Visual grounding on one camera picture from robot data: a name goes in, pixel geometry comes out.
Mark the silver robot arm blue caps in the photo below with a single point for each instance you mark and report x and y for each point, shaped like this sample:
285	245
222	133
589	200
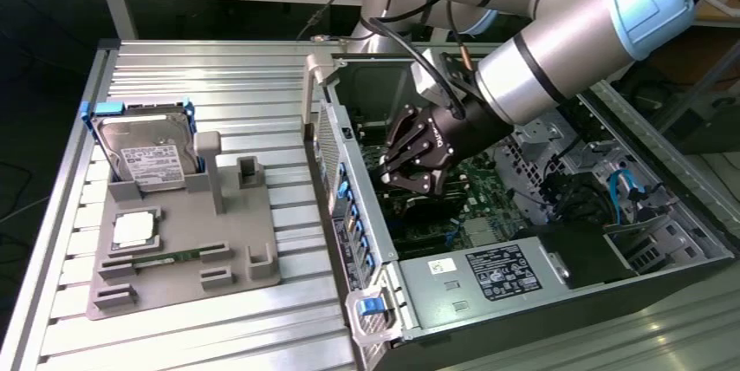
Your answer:
549	67

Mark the silver CPU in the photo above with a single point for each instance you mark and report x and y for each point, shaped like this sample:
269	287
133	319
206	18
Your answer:
133	230

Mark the grey power supply unit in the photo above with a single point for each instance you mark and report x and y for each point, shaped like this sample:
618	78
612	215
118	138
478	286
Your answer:
438	297

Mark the open black PC case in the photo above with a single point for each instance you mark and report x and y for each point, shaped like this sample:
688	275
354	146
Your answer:
577	323

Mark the grey plastic parts rack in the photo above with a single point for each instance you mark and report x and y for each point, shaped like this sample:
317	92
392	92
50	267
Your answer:
185	284

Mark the hard disk with blue carrier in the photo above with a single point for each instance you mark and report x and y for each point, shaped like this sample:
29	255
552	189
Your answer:
144	145

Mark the green motherboard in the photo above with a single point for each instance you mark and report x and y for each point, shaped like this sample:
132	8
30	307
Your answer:
490	197

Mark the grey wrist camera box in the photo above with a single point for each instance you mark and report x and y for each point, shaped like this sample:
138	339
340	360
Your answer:
420	85

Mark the silver chipset heatsink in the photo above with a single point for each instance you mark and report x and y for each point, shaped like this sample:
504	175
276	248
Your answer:
485	232

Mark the green RAM stick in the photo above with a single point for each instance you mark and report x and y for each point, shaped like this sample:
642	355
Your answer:
168	257

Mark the graphics card with black fan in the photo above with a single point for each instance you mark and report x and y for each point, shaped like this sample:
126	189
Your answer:
433	215

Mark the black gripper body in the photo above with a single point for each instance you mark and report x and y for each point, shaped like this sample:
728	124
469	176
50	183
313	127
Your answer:
473	128

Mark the silver metal drive cage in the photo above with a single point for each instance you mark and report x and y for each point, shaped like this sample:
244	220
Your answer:
534	150

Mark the black plastic shroud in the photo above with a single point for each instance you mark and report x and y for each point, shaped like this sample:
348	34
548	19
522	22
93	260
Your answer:
584	258

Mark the blue case latch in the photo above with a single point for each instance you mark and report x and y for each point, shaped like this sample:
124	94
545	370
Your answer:
372	306

